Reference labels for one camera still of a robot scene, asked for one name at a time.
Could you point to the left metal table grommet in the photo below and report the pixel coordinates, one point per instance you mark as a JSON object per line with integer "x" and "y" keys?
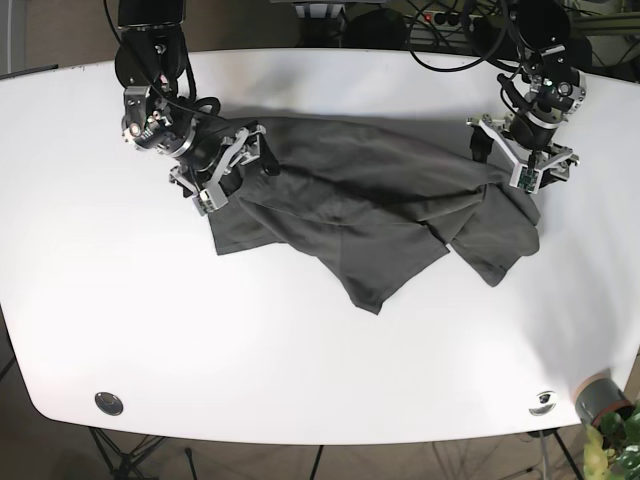
{"x": 109, "y": 403}

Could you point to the grey plant pot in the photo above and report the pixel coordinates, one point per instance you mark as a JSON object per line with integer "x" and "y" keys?
{"x": 599, "y": 395}

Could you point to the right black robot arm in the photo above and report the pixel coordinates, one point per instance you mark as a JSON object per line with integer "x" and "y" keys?
{"x": 163, "y": 112}

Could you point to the green plant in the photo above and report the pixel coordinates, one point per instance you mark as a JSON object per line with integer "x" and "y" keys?
{"x": 611, "y": 450}

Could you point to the dark grey T-shirt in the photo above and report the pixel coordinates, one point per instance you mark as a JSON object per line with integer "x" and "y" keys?
{"x": 377, "y": 207}

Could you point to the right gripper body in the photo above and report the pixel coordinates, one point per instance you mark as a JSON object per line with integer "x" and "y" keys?
{"x": 211, "y": 161}

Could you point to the right metal table grommet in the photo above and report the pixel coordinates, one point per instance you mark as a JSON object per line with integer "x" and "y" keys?
{"x": 543, "y": 403}

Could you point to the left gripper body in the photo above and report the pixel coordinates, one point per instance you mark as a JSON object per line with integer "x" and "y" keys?
{"x": 525, "y": 139}

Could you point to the metal table grommet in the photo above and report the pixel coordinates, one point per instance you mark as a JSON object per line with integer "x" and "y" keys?
{"x": 109, "y": 403}
{"x": 543, "y": 403}

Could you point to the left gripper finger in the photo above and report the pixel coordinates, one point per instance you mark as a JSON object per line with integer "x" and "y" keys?
{"x": 558, "y": 168}
{"x": 481, "y": 144}

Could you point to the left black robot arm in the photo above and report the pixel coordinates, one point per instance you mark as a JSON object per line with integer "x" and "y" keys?
{"x": 542, "y": 93}

